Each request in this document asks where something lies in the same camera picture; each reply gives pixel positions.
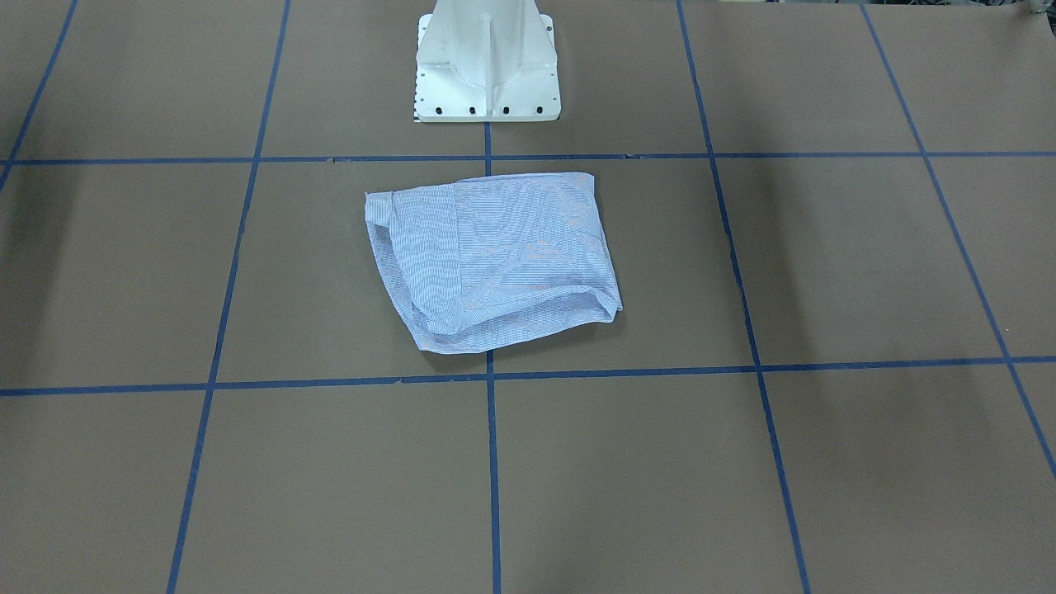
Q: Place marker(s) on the light blue striped shirt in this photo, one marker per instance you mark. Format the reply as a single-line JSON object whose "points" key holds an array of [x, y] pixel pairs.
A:
{"points": [[481, 264]]}

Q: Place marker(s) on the white camera post with base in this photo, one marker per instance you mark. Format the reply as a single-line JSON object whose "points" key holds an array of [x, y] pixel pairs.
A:
{"points": [[486, 62]]}

